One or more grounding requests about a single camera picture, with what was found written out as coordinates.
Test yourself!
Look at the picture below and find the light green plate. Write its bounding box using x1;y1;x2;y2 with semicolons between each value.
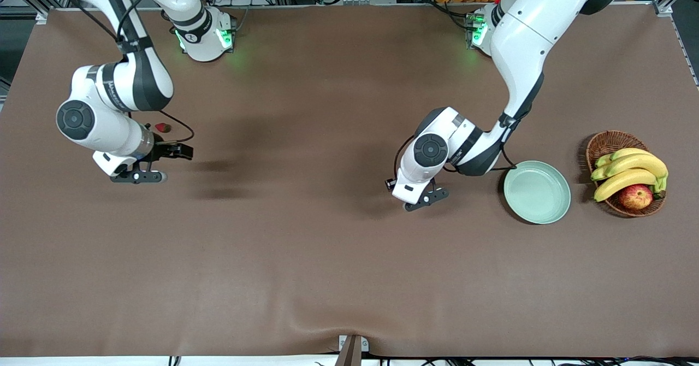
503;160;572;225

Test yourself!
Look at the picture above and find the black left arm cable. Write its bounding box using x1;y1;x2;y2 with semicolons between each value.
392;112;518;181

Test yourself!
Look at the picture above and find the metal table edge bracket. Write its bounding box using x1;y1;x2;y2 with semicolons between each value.
334;334;370;366

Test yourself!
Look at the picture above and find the red apple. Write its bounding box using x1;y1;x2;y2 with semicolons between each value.
618;184;654;210

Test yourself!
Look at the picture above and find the short greenish yellow banana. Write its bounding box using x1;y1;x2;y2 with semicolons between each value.
595;147;654;169

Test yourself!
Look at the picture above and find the brown wicker basket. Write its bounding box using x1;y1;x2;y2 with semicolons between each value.
585;131;667;217

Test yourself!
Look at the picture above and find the brown table mat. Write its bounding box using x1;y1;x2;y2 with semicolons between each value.
0;3;699;358

